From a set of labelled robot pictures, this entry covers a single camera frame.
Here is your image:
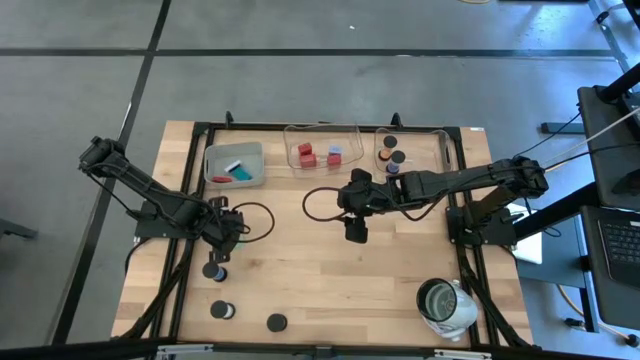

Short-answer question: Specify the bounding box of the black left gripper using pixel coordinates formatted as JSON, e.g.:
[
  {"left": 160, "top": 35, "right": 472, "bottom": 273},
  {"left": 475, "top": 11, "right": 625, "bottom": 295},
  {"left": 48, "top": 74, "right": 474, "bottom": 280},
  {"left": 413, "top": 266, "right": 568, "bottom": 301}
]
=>
[{"left": 202, "top": 196, "right": 247, "bottom": 265}]

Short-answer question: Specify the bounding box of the blue sand black hourglass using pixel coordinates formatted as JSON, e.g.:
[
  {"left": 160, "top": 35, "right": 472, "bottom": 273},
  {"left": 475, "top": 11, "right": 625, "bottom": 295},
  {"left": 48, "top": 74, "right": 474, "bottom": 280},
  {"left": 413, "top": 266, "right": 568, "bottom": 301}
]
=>
[{"left": 202, "top": 261, "right": 229, "bottom": 283}]

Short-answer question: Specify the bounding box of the purple sand hourglass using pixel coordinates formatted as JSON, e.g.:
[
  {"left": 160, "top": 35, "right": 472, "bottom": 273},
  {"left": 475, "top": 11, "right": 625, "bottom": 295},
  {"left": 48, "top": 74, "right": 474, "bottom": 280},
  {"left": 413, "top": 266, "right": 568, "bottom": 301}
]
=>
[{"left": 385, "top": 149, "right": 407, "bottom": 175}]

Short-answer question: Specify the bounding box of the orange sand hourglass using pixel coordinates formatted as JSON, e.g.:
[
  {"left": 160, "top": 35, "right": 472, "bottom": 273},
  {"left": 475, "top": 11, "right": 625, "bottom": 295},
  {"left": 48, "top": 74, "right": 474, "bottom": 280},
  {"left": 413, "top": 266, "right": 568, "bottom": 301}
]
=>
[{"left": 378, "top": 134, "right": 399, "bottom": 162}]

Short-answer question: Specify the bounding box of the white sand black hourglass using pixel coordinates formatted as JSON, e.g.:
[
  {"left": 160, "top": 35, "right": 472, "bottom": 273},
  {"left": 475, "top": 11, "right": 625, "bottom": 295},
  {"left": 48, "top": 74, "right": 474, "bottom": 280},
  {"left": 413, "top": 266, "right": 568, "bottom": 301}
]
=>
[{"left": 209, "top": 299, "right": 236, "bottom": 321}]

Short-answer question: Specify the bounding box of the black capped hourglass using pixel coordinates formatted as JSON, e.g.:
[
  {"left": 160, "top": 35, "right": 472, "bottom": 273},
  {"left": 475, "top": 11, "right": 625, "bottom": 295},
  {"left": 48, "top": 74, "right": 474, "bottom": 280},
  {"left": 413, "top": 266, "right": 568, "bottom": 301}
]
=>
[{"left": 266, "top": 313, "right": 289, "bottom": 334}]

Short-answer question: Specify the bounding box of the clear plastic bin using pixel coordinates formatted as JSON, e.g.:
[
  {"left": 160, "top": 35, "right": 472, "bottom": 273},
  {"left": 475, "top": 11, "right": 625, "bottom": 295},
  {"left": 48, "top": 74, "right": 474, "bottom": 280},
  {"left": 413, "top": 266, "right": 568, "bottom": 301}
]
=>
[
  {"left": 283, "top": 123, "right": 365, "bottom": 176},
  {"left": 373, "top": 127, "right": 455, "bottom": 177}
]

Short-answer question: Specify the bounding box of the grey plastic bin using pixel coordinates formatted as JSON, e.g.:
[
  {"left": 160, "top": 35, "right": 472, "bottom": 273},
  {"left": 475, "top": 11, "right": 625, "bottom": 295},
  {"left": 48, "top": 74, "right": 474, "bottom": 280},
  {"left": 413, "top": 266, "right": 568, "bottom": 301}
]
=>
[{"left": 202, "top": 141, "right": 266, "bottom": 190}]

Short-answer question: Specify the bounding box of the white flat box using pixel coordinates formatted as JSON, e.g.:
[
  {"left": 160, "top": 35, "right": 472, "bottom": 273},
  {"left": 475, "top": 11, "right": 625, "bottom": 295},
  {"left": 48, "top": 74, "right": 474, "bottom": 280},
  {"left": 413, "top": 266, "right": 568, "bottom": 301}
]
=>
[{"left": 501, "top": 199, "right": 544, "bottom": 266}]

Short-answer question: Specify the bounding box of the black slanted stand bar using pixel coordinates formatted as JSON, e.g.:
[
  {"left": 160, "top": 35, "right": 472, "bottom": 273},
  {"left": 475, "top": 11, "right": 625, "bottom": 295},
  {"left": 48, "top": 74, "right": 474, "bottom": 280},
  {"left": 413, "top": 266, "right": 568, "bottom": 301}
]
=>
[{"left": 513, "top": 179, "right": 606, "bottom": 241}]

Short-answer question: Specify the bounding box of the black overhead rig beam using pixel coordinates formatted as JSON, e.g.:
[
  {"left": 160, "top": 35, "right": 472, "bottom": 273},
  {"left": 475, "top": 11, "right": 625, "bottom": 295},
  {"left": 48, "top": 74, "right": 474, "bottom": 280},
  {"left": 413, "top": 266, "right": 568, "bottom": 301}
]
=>
[{"left": 0, "top": 338, "right": 640, "bottom": 360}]

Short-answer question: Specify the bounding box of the dark desk foot bar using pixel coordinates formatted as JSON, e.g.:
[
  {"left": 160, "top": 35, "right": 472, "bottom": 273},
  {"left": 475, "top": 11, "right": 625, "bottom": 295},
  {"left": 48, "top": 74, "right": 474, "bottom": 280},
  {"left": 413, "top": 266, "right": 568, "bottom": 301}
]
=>
[{"left": 540, "top": 121, "right": 586, "bottom": 136}]

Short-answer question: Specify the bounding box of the grey furniture foot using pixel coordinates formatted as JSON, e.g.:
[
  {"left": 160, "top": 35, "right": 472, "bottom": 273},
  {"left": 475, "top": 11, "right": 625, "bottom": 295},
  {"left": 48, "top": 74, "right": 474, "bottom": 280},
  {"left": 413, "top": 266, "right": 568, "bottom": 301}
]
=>
[{"left": 0, "top": 217, "right": 39, "bottom": 242}]

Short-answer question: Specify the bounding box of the dark grey desk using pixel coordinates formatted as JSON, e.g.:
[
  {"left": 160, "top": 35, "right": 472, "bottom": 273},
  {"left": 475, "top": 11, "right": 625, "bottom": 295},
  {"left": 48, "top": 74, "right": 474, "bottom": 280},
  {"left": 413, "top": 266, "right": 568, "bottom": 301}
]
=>
[{"left": 577, "top": 84, "right": 640, "bottom": 331}]

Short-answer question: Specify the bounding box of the black laptop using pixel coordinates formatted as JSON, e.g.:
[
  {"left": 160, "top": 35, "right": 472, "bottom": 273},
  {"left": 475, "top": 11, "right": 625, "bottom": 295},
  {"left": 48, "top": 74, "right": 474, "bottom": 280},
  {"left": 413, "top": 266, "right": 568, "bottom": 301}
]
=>
[{"left": 581, "top": 204, "right": 640, "bottom": 289}]

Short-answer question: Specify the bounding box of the black computer mouse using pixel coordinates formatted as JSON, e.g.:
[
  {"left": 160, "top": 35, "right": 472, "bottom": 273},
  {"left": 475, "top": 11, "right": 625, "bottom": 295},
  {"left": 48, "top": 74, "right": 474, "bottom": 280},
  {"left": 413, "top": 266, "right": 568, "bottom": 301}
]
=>
[{"left": 610, "top": 168, "right": 640, "bottom": 197}]

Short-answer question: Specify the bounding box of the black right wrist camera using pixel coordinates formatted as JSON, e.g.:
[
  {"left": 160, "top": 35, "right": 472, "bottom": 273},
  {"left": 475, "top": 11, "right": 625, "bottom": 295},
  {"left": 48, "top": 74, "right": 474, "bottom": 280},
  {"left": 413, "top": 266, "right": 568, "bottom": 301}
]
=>
[{"left": 343, "top": 214, "right": 370, "bottom": 246}]

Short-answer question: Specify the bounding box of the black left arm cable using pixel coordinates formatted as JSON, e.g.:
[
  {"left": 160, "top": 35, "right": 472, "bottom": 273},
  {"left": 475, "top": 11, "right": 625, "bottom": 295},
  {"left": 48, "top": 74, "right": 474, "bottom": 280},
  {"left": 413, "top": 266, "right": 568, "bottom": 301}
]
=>
[{"left": 230, "top": 201, "right": 276, "bottom": 245}]

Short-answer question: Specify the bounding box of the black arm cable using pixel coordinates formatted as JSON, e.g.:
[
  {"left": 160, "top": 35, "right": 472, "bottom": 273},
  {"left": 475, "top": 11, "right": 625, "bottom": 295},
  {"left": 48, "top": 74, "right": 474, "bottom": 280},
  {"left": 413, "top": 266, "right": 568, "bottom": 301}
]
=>
[
  {"left": 230, "top": 201, "right": 276, "bottom": 245},
  {"left": 301, "top": 186, "right": 351, "bottom": 225}
]

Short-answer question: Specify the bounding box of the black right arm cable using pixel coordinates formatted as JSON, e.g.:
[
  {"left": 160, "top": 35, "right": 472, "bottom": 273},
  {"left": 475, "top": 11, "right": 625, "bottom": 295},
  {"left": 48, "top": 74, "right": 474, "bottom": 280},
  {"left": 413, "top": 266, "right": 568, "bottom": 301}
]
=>
[{"left": 301, "top": 186, "right": 351, "bottom": 225}]

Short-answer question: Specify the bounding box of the white lamp cord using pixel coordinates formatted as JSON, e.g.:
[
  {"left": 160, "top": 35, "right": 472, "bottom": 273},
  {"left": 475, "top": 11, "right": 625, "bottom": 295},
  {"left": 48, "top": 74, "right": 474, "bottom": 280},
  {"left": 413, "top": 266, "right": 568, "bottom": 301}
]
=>
[{"left": 428, "top": 319, "right": 469, "bottom": 343}]

